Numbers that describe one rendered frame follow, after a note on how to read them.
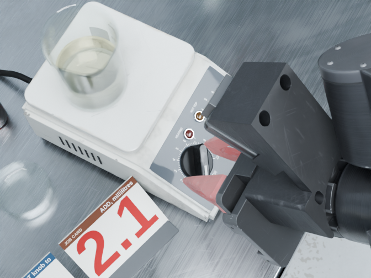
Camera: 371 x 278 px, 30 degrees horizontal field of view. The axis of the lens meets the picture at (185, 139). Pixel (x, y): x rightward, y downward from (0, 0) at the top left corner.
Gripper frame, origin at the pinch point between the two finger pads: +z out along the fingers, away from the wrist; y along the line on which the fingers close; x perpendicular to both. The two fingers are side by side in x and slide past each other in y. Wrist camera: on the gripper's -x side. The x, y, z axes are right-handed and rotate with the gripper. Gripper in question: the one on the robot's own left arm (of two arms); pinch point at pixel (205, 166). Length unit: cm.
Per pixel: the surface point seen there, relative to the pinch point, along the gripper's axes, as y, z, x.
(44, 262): 11.8, 13.5, 0.8
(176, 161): -1.6, 7.8, 3.3
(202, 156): -2.8, 5.7, 3.8
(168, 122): -4.2, 8.8, 0.9
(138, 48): -8.5, 11.7, -4.2
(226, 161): -4.4, 6.4, 7.2
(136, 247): 6.2, 11.3, 7.0
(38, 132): 1.4, 20.3, -3.6
